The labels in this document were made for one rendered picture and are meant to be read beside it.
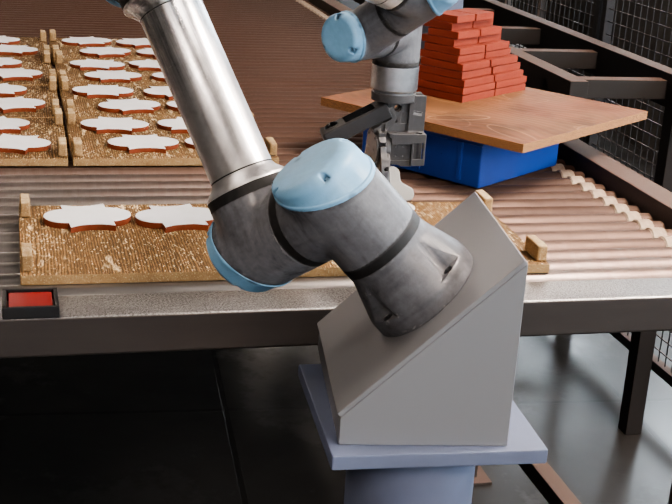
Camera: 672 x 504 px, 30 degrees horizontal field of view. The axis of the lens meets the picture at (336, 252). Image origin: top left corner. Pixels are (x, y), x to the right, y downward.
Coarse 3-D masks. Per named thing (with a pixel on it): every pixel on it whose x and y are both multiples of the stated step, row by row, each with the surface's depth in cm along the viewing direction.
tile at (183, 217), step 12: (144, 216) 208; (156, 216) 208; (168, 216) 209; (180, 216) 209; (192, 216) 209; (204, 216) 210; (156, 228) 205; (168, 228) 204; (180, 228) 205; (192, 228) 206; (204, 228) 206
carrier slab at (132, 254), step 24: (24, 240) 196; (48, 240) 196; (72, 240) 197; (96, 240) 198; (120, 240) 199; (144, 240) 199; (168, 240) 200; (192, 240) 201; (48, 264) 186; (72, 264) 187; (96, 264) 187; (120, 264) 188; (144, 264) 189; (168, 264) 189; (192, 264) 190
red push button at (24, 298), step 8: (8, 296) 175; (16, 296) 175; (24, 296) 175; (32, 296) 175; (40, 296) 176; (48, 296) 176; (8, 304) 172; (16, 304) 172; (24, 304) 172; (32, 304) 172; (40, 304) 173; (48, 304) 173
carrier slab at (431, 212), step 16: (416, 208) 226; (432, 208) 226; (448, 208) 227; (432, 224) 217; (512, 240) 211; (528, 256) 203; (320, 272) 192; (336, 272) 193; (528, 272) 200; (544, 272) 201
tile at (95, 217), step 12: (48, 216) 205; (60, 216) 205; (72, 216) 205; (84, 216) 206; (96, 216) 206; (108, 216) 207; (120, 216) 207; (60, 228) 202; (72, 228) 200; (84, 228) 202; (96, 228) 203; (108, 228) 203
